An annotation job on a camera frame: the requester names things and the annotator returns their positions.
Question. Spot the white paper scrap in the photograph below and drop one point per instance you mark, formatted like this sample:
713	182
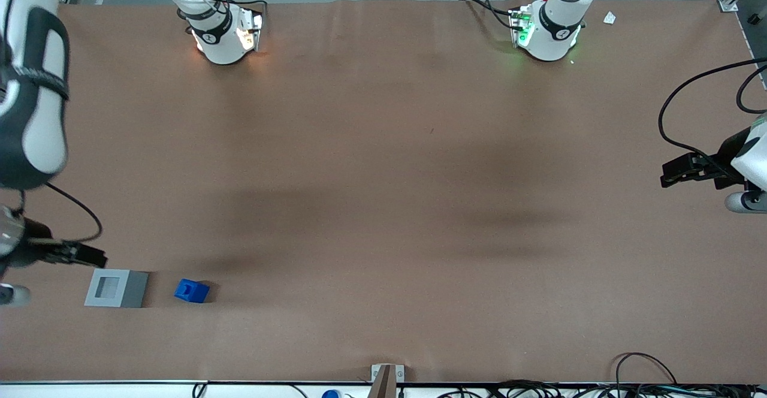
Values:
609	18

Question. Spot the brown upright beam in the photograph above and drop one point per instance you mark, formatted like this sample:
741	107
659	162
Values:
383	383

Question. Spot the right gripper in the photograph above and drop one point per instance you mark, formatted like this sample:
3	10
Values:
33	243

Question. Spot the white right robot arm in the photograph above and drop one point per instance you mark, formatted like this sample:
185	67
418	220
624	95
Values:
42	128

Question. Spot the small metal bracket plate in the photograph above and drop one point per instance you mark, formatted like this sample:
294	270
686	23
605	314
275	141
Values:
400	373

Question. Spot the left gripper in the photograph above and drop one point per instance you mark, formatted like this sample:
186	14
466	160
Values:
723	160

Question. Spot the gray square base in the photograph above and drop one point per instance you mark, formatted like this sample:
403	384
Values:
135	290

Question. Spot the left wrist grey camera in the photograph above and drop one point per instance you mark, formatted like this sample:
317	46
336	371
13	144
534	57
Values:
746	202

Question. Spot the blue plastic part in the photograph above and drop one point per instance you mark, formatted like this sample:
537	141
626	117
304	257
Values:
192	291

